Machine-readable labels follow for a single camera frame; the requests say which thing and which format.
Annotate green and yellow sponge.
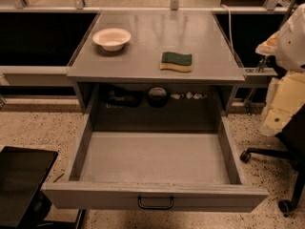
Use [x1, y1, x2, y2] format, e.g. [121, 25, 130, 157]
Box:
[160, 52, 193, 73]

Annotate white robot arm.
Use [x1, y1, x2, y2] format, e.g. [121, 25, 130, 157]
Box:
[255, 4, 305, 136]

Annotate grey open top drawer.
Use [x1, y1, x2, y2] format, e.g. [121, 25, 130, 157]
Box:
[42, 115, 268, 212]

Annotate black tape roll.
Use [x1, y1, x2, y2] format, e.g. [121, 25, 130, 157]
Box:
[148, 87, 168, 108]

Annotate crumpled white paper pieces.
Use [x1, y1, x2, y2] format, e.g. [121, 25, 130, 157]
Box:
[170, 92, 208, 100]

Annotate grey metal cabinet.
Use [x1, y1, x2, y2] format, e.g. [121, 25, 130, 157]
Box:
[69, 10, 244, 133]

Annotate white bowl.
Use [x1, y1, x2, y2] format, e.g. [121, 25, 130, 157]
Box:
[92, 28, 132, 52]

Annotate black office chair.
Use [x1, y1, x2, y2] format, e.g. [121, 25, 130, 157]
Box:
[239, 105, 305, 218]

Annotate black tablet screen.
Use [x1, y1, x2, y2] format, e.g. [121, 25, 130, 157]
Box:
[0, 146, 58, 229]

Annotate metal clamp rod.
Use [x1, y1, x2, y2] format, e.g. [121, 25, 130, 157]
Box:
[244, 0, 304, 115]

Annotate black coiled strap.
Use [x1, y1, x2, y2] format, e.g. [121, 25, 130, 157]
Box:
[99, 85, 145, 109]

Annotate black drawer handle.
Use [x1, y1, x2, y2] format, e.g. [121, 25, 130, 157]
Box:
[137, 197, 174, 210]

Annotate white cable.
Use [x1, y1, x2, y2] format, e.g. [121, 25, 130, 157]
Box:
[220, 4, 236, 57]

